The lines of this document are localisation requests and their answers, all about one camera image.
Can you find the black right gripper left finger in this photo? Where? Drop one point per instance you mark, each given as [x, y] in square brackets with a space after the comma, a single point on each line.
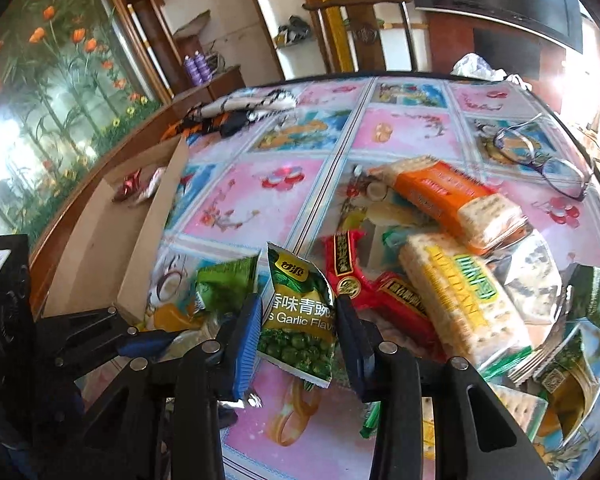
[172, 404]

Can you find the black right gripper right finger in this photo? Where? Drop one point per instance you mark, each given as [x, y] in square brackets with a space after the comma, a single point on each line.
[475, 437]

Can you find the green garlic peas packet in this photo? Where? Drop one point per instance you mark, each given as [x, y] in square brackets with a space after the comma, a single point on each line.
[299, 333]

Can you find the dark red snack packet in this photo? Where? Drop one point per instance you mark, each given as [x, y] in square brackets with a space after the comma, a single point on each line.
[128, 188]

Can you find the brown cardboard box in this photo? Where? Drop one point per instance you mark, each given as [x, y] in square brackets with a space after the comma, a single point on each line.
[112, 250]

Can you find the yellow cracker package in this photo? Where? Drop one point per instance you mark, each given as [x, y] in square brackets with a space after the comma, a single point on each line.
[469, 309]

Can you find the red snack bar packet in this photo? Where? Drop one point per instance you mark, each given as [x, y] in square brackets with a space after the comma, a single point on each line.
[398, 303]
[343, 272]

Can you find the green yellow snack packet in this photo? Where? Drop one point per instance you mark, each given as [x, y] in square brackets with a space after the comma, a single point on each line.
[567, 378]

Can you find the silver foil snack packet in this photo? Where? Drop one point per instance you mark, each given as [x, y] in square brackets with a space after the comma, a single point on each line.
[529, 274]

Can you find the red white candy packet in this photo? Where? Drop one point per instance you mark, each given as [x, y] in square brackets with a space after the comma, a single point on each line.
[149, 188]

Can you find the orange cracker package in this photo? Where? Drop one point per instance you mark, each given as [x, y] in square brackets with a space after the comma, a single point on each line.
[469, 210]

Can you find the colourful fruit print tablecloth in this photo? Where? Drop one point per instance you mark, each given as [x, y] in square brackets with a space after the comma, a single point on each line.
[297, 177]

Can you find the flower mural panel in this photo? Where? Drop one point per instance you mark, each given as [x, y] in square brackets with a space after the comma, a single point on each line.
[70, 90]

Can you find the purple framed eyeglasses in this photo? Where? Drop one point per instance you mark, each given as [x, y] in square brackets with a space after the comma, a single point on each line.
[566, 178]

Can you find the orange black white cloth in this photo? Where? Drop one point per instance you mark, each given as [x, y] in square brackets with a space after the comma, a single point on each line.
[229, 114]

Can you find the left purple bottle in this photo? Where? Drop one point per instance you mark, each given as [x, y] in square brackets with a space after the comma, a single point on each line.
[192, 71]

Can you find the purple bottle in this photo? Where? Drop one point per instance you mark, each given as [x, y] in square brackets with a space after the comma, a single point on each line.
[202, 65]
[192, 71]

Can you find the right purple bottle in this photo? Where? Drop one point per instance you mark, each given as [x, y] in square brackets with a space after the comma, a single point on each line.
[202, 65]

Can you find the white plastic bag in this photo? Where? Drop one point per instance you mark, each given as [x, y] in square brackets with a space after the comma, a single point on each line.
[474, 66]

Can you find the black yellow item on shelf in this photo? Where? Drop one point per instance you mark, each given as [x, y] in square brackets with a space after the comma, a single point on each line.
[295, 31]

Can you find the wooden chair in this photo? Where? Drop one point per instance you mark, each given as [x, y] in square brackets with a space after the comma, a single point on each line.
[348, 34]

